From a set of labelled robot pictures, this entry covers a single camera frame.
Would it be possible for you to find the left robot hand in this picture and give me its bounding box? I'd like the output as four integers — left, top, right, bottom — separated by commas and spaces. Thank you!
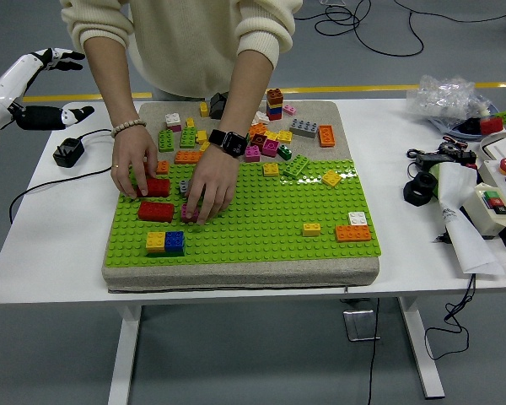
0, 47, 96, 147

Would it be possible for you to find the person's left hand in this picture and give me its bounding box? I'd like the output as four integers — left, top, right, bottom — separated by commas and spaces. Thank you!
184, 143, 241, 225

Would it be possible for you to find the person's right hand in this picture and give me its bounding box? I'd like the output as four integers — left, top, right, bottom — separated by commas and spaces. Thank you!
110, 124, 160, 200

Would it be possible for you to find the red two-by-four brick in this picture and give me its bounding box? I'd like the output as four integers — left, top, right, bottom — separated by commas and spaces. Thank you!
137, 201, 175, 224
135, 177, 171, 198

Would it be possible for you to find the pink two-by-two brick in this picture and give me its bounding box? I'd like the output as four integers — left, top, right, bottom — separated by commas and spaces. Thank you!
180, 203, 200, 224

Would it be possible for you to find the blue two-by-two brick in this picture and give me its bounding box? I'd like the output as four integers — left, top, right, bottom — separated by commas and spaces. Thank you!
164, 230, 186, 254

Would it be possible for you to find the green studded baseplate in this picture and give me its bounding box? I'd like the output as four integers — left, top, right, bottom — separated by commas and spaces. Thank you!
102, 159, 384, 269

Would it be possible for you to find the black wristwatch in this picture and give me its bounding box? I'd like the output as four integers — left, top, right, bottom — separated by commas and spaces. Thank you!
207, 129, 249, 159

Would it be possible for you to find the black plug adapter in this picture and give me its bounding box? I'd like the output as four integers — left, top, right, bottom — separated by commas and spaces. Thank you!
52, 138, 86, 169

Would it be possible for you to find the dark grey roof piece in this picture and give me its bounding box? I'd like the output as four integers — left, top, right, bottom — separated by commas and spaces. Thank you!
209, 92, 229, 120

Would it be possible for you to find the person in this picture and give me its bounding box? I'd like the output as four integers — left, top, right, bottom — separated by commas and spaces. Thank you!
58, 0, 297, 102

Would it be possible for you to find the white table leg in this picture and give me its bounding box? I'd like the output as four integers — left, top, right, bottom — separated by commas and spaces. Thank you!
107, 304, 143, 405
396, 296, 446, 400

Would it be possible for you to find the large black nut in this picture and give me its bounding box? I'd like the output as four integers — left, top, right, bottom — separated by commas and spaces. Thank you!
402, 171, 439, 207

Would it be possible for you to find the metal foot plate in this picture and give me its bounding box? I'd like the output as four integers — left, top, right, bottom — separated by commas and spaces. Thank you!
342, 310, 381, 342

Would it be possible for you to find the black power adapter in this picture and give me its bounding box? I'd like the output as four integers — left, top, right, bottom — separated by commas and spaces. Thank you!
415, 152, 456, 166

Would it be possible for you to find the blue round tray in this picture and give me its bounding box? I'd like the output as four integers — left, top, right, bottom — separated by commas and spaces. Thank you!
429, 103, 506, 138

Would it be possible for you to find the clear plastic bag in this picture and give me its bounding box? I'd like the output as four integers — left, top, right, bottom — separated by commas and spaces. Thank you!
406, 74, 493, 127

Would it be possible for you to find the black electronic module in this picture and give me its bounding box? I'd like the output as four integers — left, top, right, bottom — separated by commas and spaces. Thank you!
455, 148, 478, 168

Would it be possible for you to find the white paper sheet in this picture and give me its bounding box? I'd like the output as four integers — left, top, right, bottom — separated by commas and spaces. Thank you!
436, 162, 506, 276

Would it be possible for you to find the white button control box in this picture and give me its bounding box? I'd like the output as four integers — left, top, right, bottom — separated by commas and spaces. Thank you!
476, 156, 506, 254

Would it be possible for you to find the bead bracelet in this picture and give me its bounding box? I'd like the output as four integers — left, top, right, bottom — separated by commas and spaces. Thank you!
110, 119, 148, 139

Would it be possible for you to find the black plug cord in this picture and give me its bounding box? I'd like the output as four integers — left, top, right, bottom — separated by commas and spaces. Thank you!
8, 128, 115, 224

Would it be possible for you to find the black hanging cable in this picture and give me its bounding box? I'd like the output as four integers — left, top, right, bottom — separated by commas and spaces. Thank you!
423, 273, 477, 360
367, 297, 380, 405

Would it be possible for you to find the black floor cable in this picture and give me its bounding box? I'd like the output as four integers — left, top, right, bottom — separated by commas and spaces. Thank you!
294, 0, 506, 58

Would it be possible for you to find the small white switch box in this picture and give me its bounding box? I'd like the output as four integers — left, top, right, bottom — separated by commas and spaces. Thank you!
463, 182, 506, 240

